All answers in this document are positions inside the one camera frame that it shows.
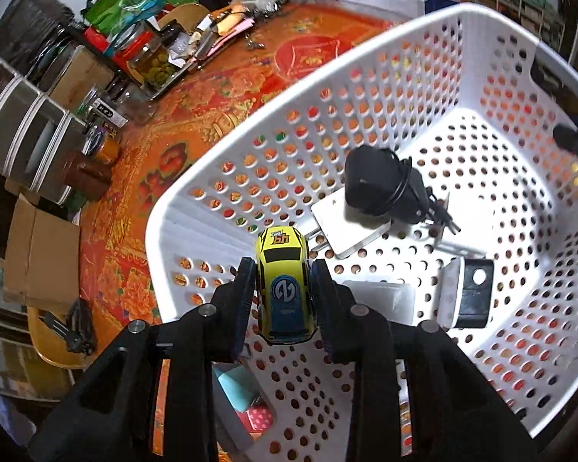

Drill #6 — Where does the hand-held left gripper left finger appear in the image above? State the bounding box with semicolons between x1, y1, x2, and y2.
26;256;257;462

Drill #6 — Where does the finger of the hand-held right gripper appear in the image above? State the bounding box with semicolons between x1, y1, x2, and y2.
553;124;578;157

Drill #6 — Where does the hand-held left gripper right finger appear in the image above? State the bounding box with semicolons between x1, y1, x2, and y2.
311;258;543;462

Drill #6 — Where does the yellow toy car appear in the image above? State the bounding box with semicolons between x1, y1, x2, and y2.
254;225;319;346

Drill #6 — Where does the white perforated plastic basket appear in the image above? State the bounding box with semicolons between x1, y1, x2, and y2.
144;2;578;439

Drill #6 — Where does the black power adapter with cable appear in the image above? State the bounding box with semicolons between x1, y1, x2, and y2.
343;145;463;236

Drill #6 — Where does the white and black charger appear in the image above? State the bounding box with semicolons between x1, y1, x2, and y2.
436;256;496;330

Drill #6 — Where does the teal and red small box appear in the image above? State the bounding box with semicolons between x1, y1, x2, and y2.
212;365;263;415

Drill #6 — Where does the pink dotted charger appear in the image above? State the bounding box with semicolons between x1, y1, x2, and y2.
245;404;276;431

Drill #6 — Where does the black phone holder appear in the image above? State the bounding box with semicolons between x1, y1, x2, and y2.
43;297;97;356

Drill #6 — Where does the open cardboard box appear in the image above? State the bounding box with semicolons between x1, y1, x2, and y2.
2;192;82;309

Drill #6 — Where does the brown jar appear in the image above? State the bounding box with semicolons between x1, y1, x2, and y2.
60;151;113;200

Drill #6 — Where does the orange jar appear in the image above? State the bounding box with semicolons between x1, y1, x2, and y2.
89;137;122;167

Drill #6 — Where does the glass jar with dark lid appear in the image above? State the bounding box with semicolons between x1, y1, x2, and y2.
111;82;157;123

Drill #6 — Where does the black and white bottle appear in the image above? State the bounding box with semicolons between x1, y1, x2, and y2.
91;96;128;128

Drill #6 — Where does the glass jar of green fruit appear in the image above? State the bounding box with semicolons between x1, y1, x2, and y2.
128;33;184;99

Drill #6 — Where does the stacked grey drawer unit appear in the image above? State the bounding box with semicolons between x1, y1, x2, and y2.
0;48;94;203

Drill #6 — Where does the closed cardboard box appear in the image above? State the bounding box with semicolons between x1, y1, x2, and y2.
48;45;116;107

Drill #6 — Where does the black bag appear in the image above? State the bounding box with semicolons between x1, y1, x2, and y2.
0;0;85;82

